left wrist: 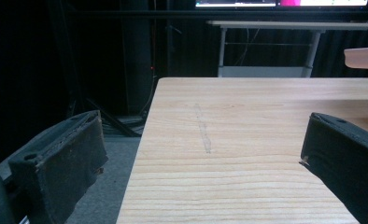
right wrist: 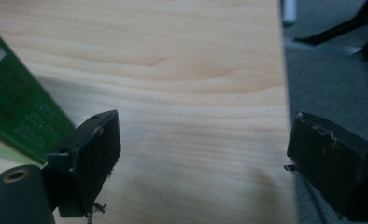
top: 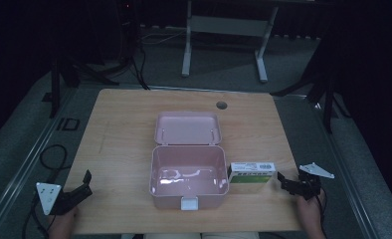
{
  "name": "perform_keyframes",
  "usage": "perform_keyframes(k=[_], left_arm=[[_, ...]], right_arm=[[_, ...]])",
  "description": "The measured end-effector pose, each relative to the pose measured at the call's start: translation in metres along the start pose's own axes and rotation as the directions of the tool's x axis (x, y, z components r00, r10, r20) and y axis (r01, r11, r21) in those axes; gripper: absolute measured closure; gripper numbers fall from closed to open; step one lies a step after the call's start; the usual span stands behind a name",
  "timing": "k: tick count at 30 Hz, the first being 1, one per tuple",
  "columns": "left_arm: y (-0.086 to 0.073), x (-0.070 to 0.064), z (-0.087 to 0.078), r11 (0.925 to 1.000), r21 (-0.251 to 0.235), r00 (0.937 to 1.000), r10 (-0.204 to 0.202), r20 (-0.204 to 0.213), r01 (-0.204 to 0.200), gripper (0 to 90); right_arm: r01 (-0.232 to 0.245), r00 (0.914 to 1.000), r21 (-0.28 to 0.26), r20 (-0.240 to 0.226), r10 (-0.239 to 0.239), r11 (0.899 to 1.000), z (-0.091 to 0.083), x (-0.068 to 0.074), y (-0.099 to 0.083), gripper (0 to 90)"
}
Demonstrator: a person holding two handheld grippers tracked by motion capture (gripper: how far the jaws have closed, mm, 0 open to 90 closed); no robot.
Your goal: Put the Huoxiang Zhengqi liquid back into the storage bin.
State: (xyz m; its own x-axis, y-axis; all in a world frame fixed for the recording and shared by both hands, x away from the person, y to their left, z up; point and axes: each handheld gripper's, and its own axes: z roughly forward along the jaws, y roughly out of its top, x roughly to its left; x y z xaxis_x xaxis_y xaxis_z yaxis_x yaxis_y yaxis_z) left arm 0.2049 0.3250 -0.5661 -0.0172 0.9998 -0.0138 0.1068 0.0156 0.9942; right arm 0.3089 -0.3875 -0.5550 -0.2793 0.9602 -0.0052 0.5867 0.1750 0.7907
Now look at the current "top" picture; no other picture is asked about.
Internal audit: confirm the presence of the white cable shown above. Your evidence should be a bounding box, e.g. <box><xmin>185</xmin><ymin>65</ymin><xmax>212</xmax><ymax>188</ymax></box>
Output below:
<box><xmin>139</xmin><ymin>30</ymin><xmax>187</xmax><ymax>46</ymax></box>

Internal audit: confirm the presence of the green and white carton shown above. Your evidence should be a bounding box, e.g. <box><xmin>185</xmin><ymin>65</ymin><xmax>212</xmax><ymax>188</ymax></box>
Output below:
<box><xmin>227</xmin><ymin>161</ymin><xmax>278</xmax><ymax>185</ymax></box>

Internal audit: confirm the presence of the person's right hand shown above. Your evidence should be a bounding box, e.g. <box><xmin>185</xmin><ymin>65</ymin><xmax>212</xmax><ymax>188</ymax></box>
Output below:
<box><xmin>295</xmin><ymin>189</ymin><xmax>326</xmax><ymax>230</ymax></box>

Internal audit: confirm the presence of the bundle of black cables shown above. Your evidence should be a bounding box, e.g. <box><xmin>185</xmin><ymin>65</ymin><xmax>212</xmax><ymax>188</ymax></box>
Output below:
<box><xmin>115</xmin><ymin>0</ymin><xmax>151</xmax><ymax>92</ymax></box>

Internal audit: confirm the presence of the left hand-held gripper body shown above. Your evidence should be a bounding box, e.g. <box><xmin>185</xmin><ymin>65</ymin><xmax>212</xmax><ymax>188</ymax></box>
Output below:
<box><xmin>35</xmin><ymin>182</ymin><xmax>80</xmax><ymax>216</ymax></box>

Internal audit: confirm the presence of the white metal desk frame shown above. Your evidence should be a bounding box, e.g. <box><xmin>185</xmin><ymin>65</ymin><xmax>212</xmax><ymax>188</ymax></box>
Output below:
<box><xmin>181</xmin><ymin>0</ymin><xmax>280</xmax><ymax>84</ymax></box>

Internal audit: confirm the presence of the pink plastic box with lid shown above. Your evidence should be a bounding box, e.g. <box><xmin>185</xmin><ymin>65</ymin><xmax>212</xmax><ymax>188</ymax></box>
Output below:
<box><xmin>148</xmin><ymin>111</ymin><xmax>231</xmax><ymax>211</ymax></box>

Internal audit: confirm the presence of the person's left hand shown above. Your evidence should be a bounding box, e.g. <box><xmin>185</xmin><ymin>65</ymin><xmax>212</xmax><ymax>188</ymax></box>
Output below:
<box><xmin>47</xmin><ymin>206</ymin><xmax>80</xmax><ymax>239</ymax></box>

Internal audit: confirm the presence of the black cable loop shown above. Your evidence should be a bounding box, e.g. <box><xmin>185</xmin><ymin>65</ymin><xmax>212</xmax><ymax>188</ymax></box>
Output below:
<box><xmin>39</xmin><ymin>143</ymin><xmax>72</xmax><ymax>182</ymax></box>

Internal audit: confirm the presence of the left hand-held gripper cable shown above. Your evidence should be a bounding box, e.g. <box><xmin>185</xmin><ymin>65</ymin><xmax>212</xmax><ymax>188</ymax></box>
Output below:
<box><xmin>20</xmin><ymin>193</ymin><xmax>51</xmax><ymax>239</ymax></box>

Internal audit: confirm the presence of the right hand-held gripper cable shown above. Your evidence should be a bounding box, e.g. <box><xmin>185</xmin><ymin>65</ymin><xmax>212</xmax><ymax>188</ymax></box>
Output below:
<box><xmin>312</xmin><ymin>185</ymin><xmax>329</xmax><ymax>239</ymax></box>

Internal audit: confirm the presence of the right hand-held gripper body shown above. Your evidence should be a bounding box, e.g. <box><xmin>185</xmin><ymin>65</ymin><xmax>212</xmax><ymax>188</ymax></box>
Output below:
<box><xmin>294</xmin><ymin>161</ymin><xmax>335</xmax><ymax>201</ymax></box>

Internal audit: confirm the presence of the hand-held gripper cable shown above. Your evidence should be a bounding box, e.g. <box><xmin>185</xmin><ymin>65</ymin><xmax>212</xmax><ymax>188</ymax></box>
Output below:
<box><xmin>20</xmin><ymin>193</ymin><xmax>51</xmax><ymax>239</ymax></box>
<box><xmin>312</xmin><ymin>185</ymin><xmax>329</xmax><ymax>239</ymax></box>

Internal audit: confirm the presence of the black metal stand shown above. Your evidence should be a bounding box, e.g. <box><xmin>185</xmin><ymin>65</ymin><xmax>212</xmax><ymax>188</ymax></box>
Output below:
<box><xmin>270</xmin><ymin>63</ymin><xmax>352</xmax><ymax>134</ymax></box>
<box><xmin>48</xmin><ymin>56</ymin><xmax>120</xmax><ymax>120</ymax></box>

